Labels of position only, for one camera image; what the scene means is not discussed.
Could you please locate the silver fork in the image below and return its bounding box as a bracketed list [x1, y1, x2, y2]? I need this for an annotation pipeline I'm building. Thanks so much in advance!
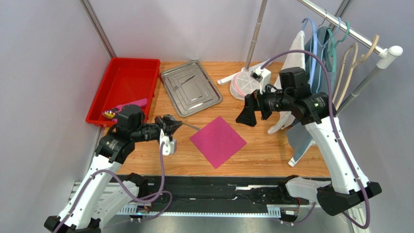
[173, 75, 195, 91]

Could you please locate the silver spoon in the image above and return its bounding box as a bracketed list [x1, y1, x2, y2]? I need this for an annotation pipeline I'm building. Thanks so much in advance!
[182, 122, 201, 131]

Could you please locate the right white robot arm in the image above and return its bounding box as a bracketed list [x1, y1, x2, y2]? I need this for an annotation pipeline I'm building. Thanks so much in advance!
[236, 67, 382, 216]

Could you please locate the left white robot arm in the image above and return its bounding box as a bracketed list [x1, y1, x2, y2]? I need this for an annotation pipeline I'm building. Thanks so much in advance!
[44, 104, 183, 233]

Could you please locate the magenta paper napkin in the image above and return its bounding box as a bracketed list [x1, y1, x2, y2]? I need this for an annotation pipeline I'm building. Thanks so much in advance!
[190, 116, 247, 169]

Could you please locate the white clothes rack stand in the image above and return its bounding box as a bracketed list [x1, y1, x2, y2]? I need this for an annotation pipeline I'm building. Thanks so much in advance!
[217, 0, 404, 167]

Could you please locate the white round mesh container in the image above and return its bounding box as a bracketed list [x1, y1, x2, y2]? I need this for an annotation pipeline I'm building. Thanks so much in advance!
[230, 71, 260, 101]

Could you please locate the stainless steel tray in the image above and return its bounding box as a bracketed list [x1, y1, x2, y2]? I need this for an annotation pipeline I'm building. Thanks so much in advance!
[160, 61, 223, 117]

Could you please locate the blue clothes hanger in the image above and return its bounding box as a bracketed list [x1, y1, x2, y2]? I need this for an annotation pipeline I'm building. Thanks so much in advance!
[302, 17, 337, 94]

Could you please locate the pink and black tool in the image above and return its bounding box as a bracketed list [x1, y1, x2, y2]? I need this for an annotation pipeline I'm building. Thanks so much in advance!
[102, 98, 148, 123]

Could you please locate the red plastic bin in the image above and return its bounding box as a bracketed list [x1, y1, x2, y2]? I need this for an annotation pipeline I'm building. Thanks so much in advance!
[86, 57, 160, 128]

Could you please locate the teal hanging garment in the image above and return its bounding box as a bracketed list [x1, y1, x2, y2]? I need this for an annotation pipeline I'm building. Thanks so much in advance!
[286, 26, 338, 159]

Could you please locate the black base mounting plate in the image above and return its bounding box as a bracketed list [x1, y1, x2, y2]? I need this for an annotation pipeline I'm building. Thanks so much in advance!
[133, 176, 314, 215]

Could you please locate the green clothes hanger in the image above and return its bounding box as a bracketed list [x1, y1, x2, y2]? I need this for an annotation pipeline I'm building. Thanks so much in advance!
[325, 22, 350, 73]

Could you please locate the beige clothes hanger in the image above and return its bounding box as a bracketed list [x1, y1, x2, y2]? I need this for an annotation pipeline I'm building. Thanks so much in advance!
[334, 34, 380, 112]
[333, 43, 359, 111]

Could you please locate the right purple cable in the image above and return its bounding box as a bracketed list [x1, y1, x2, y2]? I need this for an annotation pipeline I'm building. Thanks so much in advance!
[259, 50, 371, 230]

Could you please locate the purple cable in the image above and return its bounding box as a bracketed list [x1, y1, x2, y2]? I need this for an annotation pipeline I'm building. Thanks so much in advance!
[259, 50, 371, 230]
[52, 142, 173, 233]

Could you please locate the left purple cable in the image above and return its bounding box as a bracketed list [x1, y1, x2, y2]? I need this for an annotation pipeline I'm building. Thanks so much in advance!
[52, 142, 173, 233]

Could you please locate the aluminium rail frame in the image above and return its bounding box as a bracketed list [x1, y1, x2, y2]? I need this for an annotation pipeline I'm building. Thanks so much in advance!
[57, 129, 371, 233]

